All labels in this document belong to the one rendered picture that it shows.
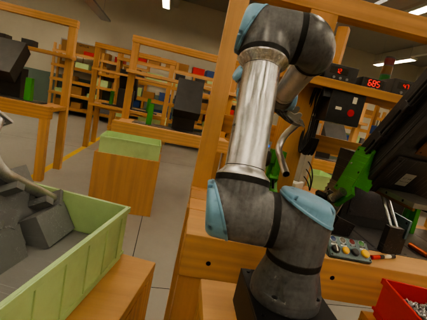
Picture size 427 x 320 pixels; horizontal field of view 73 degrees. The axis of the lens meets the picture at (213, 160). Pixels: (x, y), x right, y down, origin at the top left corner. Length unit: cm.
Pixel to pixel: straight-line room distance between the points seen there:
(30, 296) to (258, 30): 67
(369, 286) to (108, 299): 84
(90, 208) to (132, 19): 1061
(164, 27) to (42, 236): 1062
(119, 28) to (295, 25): 1078
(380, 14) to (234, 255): 133
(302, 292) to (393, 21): 144
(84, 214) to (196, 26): 1059
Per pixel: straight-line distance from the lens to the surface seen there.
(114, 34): 1137
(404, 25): 181
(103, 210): 95
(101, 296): 85
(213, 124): 147
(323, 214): 59
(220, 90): 147
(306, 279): 64
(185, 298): 108
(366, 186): 133
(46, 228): 91
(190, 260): 99
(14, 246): 86
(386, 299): 105
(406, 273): 125
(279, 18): 71
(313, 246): 61
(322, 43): 73
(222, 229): 57
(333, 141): 173
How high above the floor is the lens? 131
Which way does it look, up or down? 10 degrees down
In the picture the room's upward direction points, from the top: 12 degrees clockwise
